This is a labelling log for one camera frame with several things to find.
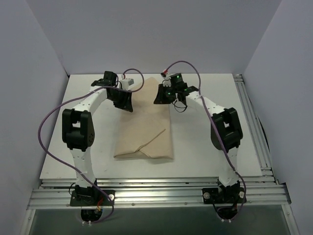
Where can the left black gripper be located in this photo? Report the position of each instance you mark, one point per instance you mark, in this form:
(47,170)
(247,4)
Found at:
(122,99)

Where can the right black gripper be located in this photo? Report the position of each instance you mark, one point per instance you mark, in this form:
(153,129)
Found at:
(164,94)

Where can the beige cloth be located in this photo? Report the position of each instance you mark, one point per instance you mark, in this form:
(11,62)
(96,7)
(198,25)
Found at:
(145,133)

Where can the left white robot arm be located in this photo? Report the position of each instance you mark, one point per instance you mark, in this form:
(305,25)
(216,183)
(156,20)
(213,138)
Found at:
(78,130)

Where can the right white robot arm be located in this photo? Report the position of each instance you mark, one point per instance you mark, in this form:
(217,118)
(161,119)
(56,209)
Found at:
(226,132)

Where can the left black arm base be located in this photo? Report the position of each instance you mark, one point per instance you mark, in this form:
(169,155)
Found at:
(87,197)

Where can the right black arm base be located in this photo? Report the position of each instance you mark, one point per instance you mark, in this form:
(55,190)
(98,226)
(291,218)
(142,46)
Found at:
(223,195)

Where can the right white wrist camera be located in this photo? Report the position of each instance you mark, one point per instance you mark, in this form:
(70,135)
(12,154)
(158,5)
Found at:
(166,79)

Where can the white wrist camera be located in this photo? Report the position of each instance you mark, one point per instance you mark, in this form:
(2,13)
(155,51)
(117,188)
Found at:
(166,79)
(126,83)

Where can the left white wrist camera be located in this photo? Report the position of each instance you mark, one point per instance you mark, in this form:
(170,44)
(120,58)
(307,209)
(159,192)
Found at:
(126,83)

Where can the right side aluminium rail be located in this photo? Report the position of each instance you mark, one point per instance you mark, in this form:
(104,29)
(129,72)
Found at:
(256,130)

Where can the aluminium rail frame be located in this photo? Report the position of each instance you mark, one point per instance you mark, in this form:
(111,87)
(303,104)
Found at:
(134,193)

